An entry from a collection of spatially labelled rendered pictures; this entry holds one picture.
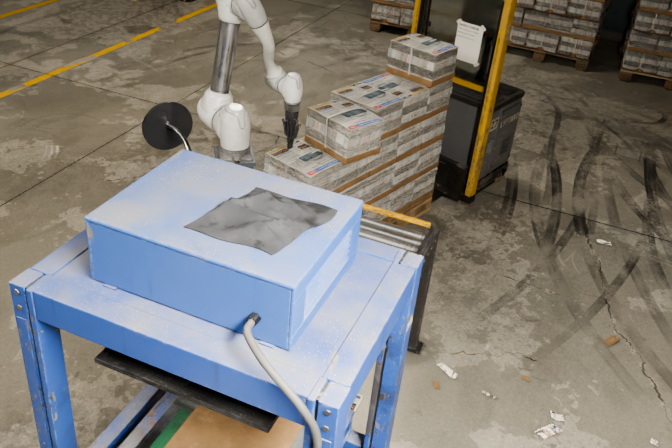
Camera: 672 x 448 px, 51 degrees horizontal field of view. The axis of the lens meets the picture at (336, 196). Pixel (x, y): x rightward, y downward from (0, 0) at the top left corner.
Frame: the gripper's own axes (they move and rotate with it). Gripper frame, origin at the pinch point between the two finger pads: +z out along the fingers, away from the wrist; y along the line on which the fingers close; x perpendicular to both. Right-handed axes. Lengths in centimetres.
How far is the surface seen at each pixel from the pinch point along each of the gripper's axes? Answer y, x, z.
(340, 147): -18.7, -23.1, 3.3
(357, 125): -23.4, -30.8, -10.1
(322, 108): 5.1, -32.7, -10.4
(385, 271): -154, 126, -58
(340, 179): -17.7, -27.4, 26.8
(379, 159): -18, -66, 26
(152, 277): -120, 182, -67
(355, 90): 10, -70, -11
